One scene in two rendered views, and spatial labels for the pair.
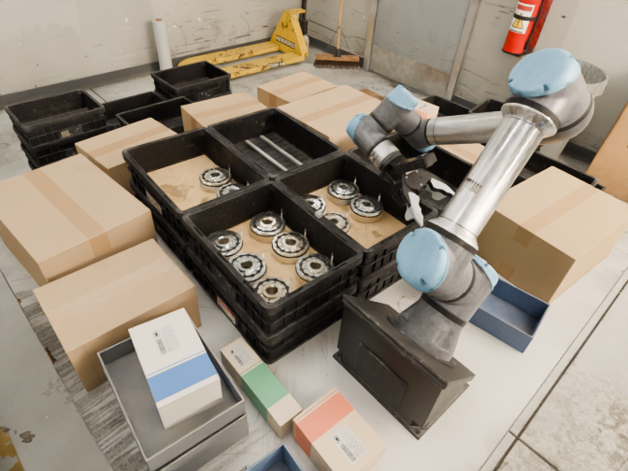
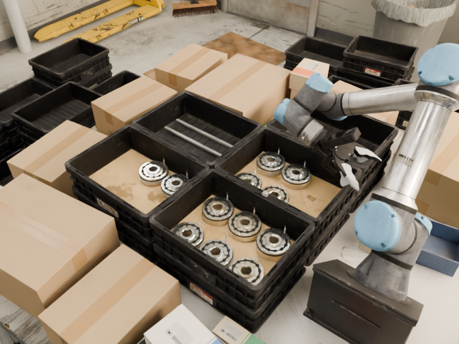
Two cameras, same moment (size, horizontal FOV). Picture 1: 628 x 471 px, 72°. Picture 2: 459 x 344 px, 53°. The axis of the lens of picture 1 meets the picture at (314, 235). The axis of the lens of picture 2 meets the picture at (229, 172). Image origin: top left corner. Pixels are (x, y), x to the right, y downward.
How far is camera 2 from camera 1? 36 cm
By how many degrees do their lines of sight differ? 6
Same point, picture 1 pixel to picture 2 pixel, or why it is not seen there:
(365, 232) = (302, 198)
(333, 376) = (309, 331)
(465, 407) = (421, 333)
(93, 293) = (93, 307)
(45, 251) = (37, 278)
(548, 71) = (449, 64)
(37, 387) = not seen: outside the picture
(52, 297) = (59, 319)
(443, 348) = (400, 291)
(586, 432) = not seen: outside the picture
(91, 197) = (54, 216)
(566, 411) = not seen: outside the picture
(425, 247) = (379, 216)
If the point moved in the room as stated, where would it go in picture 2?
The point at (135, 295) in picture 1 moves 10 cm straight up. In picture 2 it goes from (131, 300) to (126, 278)
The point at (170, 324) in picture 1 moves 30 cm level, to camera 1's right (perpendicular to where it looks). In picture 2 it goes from (177, 321) to (296, 306)
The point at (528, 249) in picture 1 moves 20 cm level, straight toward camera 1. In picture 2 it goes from (438, 188) to (432, 227)
